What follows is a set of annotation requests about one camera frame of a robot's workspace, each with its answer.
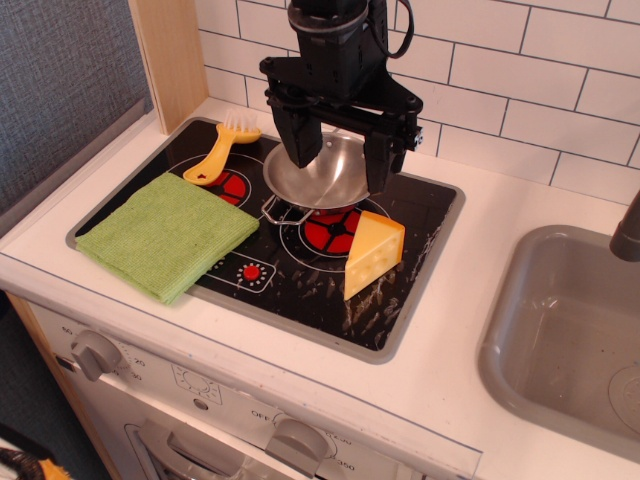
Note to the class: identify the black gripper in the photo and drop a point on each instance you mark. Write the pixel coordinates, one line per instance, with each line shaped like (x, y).
(341, 77)

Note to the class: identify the silver metal pot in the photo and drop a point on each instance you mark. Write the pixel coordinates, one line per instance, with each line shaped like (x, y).
(334, 179)

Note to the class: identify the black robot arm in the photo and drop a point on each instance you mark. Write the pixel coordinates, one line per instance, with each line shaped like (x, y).
(325, 10)

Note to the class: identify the green cloth napkin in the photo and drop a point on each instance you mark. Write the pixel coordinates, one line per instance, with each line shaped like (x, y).
(166, 236)

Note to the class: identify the yellow dish brush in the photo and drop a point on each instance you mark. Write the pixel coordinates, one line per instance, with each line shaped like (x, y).
(237, 128)

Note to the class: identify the yellow cheese wedge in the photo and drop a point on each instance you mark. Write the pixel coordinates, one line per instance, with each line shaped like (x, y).
(376, 248)

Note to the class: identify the grey sink basin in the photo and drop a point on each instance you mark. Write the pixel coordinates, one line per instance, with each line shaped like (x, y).
(562, 345)

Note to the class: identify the grey faucet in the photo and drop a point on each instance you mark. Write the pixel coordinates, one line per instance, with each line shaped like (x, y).
(625, 242)

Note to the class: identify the grey right oven knob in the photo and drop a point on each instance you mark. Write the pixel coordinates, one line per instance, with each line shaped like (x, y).
(298, 446)

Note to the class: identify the grey oven knob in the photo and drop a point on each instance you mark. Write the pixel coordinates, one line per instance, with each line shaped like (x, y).
(95, 354)
(298, 446)

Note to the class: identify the grey left oven knob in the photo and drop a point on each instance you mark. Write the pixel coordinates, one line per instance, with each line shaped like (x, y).
(95, 354)

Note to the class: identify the orange fuzzy object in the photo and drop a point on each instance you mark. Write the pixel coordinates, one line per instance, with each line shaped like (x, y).
(21, 465)

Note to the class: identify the wooden side post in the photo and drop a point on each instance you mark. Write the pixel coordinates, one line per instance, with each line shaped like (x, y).
(169, 41)

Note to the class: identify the grey oven door handle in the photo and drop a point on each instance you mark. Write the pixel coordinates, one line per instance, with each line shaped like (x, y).
(189, 454)

